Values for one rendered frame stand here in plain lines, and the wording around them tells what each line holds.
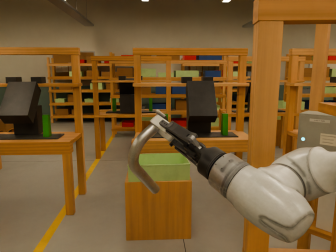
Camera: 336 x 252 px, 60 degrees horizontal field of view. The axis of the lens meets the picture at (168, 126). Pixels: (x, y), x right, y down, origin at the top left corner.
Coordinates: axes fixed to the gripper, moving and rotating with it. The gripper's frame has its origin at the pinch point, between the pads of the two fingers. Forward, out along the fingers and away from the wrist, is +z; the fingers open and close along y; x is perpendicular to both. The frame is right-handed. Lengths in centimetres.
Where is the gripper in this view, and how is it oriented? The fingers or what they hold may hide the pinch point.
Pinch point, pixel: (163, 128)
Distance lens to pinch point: 79.6
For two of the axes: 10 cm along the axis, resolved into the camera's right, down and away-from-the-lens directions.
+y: -2.7, -6.2, -7.4
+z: -6.4, -4.5, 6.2
